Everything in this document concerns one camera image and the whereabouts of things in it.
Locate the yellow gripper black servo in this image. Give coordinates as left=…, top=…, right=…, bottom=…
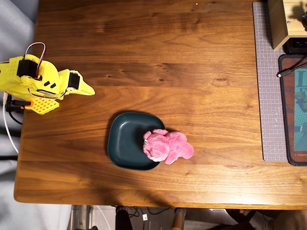
left=31, top=59, right=96, bottom=98

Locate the pink strawberry bear plush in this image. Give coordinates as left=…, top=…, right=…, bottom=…
left=142, top=128, right=194, bottom=165

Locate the yellow perforated robot base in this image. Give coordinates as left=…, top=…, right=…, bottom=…
left=24, top=97, right=60, bottom=115

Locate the orange black table clamp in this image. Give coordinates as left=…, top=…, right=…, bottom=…
left=6, top=94, right=34, bottom=113

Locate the dark teal square plate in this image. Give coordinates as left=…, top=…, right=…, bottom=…
left=107, top=112, right=166, bottom=171

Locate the black table leg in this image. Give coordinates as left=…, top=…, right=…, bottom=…
left=115, top=205, right=134, bottom=230

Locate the grey cutting mat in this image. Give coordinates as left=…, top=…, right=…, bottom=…
left=252, top=1, right=288, bottom=162

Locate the light wooden box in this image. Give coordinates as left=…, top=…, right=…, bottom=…
left=267, top=0, right=307, bottom=51

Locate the printed dark mouse pad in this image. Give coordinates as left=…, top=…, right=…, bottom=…
left=278, top=54, right=307, bottom=166

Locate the black device under box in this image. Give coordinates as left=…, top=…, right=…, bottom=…
left=283, top=37, right=307, bottom=55

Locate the red white servo wire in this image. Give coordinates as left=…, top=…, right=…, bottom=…
left=24, top=42, right=47, bottom=63
left=28, top=86, right=69, bottom=100

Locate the black base cable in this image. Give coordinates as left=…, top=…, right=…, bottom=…
left=7, top=109, right=24, bottom=125

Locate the white power cable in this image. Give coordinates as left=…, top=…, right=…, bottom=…
left=2, top=92, right=19, bottom=154

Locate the metal frame under table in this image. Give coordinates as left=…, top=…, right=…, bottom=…
left=69, top=205, right=94, bottom=230

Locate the thin white floor cable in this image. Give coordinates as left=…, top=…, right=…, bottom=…
left=95, top=205, right=112, bottom=230

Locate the black floor cable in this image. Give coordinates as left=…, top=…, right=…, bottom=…
left=127, top=206, right=171, bottom=218

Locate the black usb cable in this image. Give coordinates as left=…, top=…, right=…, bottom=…
left=276, top=62, right=307, bottom=79

